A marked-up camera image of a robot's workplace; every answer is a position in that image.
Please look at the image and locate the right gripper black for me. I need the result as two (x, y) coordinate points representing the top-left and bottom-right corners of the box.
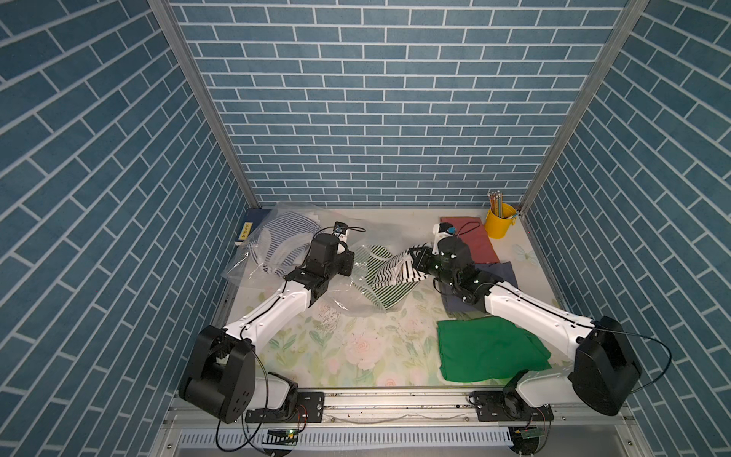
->
(409, 246), (458, 291)

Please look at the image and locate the grey blue garment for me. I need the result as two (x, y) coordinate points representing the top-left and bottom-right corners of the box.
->
(438, 262), (518, 320)

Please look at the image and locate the red garment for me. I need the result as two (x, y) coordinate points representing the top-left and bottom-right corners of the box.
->
(440, 216), (500, 264)

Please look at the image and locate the clear vacuum bag with valve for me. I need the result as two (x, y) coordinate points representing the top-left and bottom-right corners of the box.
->
(322, 220), (432, 317)

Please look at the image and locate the bright green garment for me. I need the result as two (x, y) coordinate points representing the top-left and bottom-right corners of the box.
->
(437, 317), (551, 383)

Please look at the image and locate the striped black white garment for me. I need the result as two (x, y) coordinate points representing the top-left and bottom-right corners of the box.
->
(373, 245), (430, 288)

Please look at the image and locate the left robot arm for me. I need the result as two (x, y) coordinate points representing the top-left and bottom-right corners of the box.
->
(178, 222), (354, 424)

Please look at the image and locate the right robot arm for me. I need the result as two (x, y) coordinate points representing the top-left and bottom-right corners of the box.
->
(407, 236), (643, 419)

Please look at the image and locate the clear bag with striped clothes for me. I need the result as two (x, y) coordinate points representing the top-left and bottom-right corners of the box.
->
(222, 202), (334, 291)

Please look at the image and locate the green white striped garment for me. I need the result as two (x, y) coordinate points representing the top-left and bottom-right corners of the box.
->
(351, 245), (428, 310)

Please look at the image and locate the yellow pencil cup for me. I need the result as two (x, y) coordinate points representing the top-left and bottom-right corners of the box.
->
(485, 203), (518, 239)

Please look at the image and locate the coloured pencils bundle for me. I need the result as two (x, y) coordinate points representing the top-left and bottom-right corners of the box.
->
(489, 190), (504, 219)

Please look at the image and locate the dark blue book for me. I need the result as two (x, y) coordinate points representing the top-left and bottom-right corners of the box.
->
(234, 209), (271, 247)

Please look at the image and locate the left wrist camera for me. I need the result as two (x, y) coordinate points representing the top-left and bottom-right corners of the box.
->
(332, 221), (350, 242)

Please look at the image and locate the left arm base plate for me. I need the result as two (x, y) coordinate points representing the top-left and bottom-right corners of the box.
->
(245, 391), (325, 424)

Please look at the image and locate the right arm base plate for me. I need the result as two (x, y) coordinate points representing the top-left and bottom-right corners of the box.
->
(466, 390), (554, 423)

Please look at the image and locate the aluminium rail frame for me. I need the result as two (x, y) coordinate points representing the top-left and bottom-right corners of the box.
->
(147, 385), (652, 457)

